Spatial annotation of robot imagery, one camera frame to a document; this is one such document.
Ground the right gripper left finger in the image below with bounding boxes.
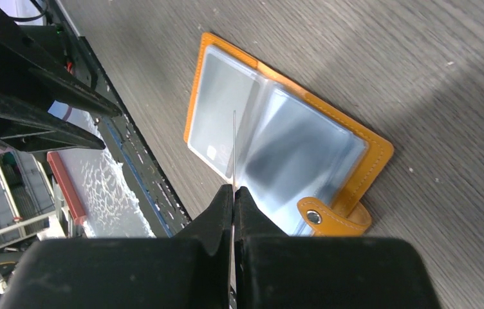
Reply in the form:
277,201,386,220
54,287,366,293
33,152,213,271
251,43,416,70
0,185,234,308

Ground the red brown block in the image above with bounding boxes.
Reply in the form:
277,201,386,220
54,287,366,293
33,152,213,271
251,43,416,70
47,151,87,226

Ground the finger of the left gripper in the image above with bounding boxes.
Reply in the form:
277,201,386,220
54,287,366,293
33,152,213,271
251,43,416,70
0,9,122,117
0,111,106,153

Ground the orange card holder wallet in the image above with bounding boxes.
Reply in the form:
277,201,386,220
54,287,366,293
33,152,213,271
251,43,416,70
183,32,394,236

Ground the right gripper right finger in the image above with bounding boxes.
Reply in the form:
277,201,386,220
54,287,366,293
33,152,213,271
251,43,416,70
234,187,440,308

